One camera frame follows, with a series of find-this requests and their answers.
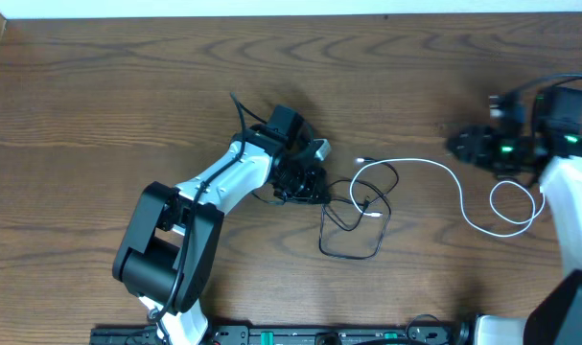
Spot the white usb cable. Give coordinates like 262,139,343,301
348,156,547,239

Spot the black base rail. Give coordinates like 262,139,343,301
88,314,473,345

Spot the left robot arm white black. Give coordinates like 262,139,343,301
112,105,331,344

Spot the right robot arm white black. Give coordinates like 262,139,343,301
446,83,582,344

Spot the thin black cable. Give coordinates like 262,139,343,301
317,157,400,262

